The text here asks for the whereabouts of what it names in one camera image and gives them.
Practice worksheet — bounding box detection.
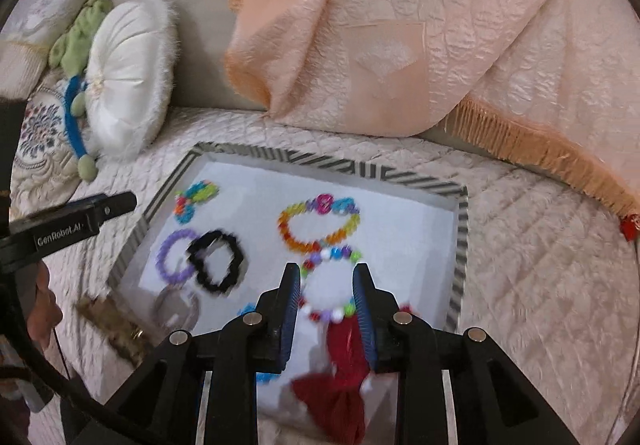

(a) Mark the beige bolster pillow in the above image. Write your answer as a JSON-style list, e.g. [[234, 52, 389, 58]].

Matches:
[[0, 0, 113, 96]]

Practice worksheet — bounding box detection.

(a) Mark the floral embroidered pillow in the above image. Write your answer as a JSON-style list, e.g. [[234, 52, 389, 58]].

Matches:
[[0, 75, 108, 220]]

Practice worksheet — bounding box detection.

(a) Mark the red fabric bow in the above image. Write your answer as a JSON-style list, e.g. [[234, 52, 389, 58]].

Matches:
[[291, 305, 416, 445]]

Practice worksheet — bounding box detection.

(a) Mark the purple bead bracelet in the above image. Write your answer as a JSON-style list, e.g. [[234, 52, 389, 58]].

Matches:
[[157, 228, 201, 283]]

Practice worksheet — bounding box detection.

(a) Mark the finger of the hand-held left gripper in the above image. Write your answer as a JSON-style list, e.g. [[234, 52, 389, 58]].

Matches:
[[92, 191, 137, 228]]

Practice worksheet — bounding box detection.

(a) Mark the black scrunchie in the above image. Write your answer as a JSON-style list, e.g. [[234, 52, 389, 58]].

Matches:
[[185, 229, 248, 296]]

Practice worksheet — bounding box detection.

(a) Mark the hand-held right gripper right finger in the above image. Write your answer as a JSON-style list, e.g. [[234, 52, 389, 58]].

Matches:
[[352, 263, 583, 445]]

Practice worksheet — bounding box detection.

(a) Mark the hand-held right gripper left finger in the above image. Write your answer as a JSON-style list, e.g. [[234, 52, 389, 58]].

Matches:
[[70, 262, 303, 445]]

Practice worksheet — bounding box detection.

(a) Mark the multicolour round bead bracelet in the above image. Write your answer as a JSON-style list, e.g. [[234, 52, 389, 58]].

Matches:
[[297, 245, 363, 323]]

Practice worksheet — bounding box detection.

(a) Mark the green plush toy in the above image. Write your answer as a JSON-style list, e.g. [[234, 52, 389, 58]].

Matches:
[[47, 0, 118, 183]]

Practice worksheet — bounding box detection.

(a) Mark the grey sofa backrest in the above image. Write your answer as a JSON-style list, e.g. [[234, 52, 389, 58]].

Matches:
[[115, 0, 271, 113]]

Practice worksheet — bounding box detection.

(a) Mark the striped cardboard tray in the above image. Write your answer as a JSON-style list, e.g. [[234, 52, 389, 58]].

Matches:
[[105, 141, 471, 426]]

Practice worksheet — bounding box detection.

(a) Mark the leopard print bow hair tie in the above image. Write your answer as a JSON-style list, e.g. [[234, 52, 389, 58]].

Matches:
[[75, 295, 151, 366]]

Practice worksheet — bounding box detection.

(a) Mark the peach fringed blanket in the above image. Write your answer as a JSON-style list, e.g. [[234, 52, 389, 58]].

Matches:
[[222, 0, 640, 226]]

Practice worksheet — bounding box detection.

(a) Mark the pale lilac bead bracelet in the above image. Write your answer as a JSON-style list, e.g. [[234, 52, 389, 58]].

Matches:
[[151, 287, 201, 331]]

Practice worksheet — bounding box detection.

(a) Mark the small red object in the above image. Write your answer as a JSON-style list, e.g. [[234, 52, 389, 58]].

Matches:
[[620, 212, 640, 242]]

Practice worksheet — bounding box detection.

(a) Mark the person's left hand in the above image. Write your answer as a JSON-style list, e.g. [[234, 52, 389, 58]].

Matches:
[[30, 265, 62, 357]]

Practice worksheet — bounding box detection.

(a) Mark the white round cushion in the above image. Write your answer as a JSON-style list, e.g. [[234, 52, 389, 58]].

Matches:
[[85, 0, 181, 158]]

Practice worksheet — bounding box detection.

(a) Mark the black cable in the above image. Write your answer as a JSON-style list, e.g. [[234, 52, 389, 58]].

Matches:
[[0, 275, 161, 445]]

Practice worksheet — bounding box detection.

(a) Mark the rainbow star bead bracelet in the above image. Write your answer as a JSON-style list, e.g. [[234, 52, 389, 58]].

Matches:
[[172, 180, 221, 225]]

